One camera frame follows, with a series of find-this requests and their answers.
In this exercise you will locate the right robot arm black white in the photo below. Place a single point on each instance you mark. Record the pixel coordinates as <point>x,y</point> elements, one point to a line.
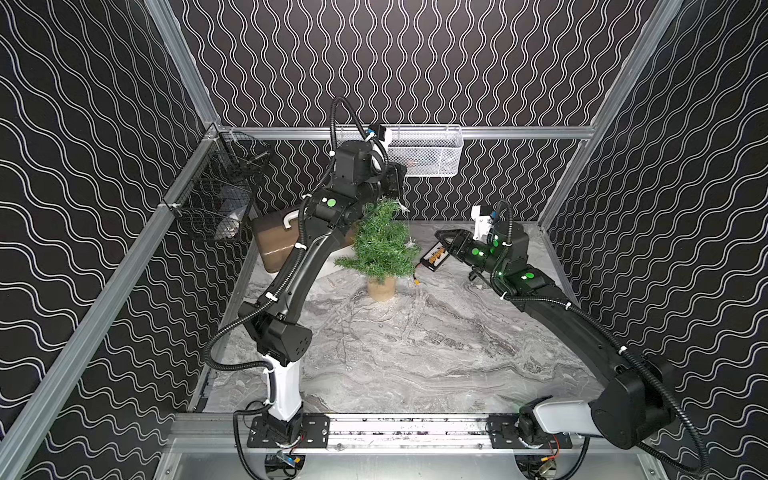
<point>638,398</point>

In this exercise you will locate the small green christmas tree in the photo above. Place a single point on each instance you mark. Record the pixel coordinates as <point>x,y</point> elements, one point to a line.
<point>382,249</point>

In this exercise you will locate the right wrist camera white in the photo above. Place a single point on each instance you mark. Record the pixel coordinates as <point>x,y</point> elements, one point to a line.
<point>483,217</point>

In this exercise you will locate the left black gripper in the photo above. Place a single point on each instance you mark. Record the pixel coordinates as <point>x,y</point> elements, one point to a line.
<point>393,180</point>

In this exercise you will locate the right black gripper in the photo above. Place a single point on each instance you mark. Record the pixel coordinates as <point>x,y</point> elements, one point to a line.
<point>461,242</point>

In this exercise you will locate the brown white storage box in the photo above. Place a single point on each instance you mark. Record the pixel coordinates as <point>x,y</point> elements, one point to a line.
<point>277,232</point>

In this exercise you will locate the white wire wall basket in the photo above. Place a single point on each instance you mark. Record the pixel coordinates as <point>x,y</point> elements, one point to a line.
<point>426,150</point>

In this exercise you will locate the black battery pack case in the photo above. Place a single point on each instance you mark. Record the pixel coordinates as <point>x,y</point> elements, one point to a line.
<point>435,257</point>

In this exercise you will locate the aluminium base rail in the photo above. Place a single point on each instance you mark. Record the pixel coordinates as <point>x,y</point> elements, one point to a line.
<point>357,433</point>

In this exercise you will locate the black wire wall basket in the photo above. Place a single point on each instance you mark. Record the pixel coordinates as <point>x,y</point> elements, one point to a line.
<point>218,194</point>

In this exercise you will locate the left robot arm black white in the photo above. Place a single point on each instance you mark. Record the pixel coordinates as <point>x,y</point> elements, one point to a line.
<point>324,219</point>

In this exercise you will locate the thin wire string lights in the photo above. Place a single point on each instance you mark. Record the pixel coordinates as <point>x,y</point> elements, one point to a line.
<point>370,313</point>

